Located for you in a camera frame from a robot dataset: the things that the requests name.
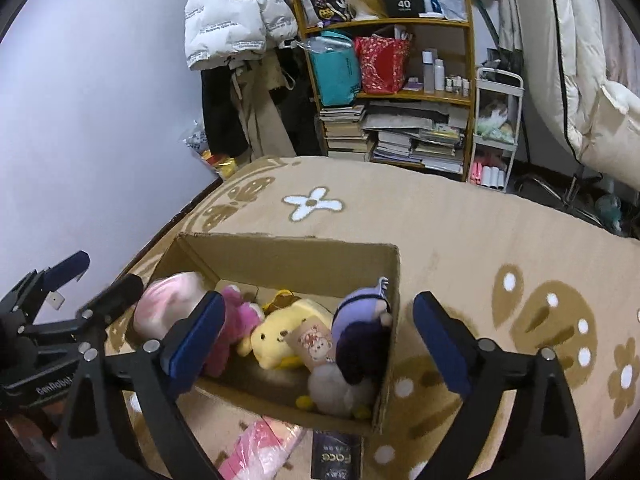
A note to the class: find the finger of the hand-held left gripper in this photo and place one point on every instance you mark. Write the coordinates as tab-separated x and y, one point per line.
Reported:
122	292
70	265

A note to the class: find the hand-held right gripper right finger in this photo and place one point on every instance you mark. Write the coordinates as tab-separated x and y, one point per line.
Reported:
440	345

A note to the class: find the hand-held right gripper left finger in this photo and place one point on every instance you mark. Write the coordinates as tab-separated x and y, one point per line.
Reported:
197	345

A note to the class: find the pink swirl roll plush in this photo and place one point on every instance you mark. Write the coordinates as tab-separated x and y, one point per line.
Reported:
165	305

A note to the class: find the magenta plush toy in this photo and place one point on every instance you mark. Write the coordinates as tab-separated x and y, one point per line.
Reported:
240	320

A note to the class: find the yellow dog plush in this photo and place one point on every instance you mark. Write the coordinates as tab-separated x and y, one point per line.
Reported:
272	342

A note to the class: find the purple-haired doll plush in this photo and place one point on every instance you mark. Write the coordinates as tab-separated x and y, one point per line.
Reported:
357	345

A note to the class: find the white fluffy plush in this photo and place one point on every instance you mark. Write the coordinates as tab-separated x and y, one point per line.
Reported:
330	387

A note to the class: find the cardboard box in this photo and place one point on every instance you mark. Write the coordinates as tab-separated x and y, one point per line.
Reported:
280	260

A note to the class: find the beige flower blanket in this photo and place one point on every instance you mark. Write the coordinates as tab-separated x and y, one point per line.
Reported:
450	230

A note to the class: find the pink plastic packet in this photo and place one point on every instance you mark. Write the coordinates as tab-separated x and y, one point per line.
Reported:
260	447

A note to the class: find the black face mask packet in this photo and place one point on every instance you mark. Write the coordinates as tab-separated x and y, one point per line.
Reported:
335	455

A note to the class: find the snack bag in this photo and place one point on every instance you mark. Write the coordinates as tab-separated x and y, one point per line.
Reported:
197	142

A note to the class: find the pile of magazines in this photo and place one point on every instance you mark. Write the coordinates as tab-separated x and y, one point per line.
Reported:
410	147

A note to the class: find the black hanging garment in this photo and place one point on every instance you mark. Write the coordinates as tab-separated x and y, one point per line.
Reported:
220	110

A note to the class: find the beige trousers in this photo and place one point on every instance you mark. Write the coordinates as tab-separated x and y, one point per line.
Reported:
260	120

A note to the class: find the stack of books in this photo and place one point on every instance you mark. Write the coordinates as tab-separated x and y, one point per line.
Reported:
345	132

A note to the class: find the short white bottle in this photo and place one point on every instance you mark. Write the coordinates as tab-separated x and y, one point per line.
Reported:
439	77

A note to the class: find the tall white bottle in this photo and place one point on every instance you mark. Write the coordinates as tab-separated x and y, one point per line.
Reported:
429	72

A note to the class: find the white trolley cart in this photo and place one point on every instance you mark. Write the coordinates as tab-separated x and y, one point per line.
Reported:
500	77

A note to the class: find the red gift bag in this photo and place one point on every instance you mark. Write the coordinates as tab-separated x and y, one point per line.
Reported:
382	65

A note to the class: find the teal bag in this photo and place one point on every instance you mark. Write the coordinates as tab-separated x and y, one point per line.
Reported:
335	75

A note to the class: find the white puffer jacket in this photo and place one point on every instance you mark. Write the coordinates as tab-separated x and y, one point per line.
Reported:
225	15

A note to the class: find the wooden shelf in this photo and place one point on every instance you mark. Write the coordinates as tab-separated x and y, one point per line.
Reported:
450	23

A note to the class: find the cream padded coat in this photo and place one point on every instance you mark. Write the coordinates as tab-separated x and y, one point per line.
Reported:
590	60

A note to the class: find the white wall socket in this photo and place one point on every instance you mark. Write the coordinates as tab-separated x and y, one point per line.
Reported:
56	301

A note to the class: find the black chair frame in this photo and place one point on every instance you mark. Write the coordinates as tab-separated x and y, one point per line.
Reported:
575	195

